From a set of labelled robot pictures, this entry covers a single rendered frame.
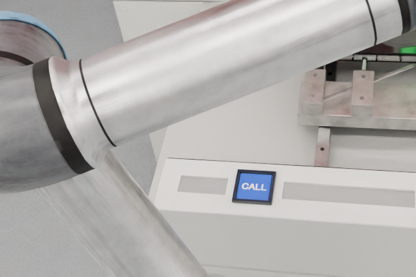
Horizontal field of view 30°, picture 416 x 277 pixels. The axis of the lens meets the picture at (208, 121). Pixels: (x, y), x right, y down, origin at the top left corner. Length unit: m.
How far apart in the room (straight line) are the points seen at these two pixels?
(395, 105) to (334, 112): 0.10
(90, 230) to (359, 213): 0.42
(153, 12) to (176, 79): 1.10
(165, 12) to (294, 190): 0.69
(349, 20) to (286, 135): 0.77
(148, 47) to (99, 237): 0.27
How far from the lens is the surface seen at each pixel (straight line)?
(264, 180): 1.11
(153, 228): 0.82
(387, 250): 1.11
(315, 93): 1.29
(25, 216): 2.42
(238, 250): 1.16
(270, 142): 1.34
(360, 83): 1.31
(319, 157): 1.28
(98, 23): 2.96
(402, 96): 1.33
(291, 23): 0.59
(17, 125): 0.59
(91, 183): 0.77
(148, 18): 1.70
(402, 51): 1.38
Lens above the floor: 1.84
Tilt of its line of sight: 47 degrees down
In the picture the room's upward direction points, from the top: 11 degrees counter-clockwise
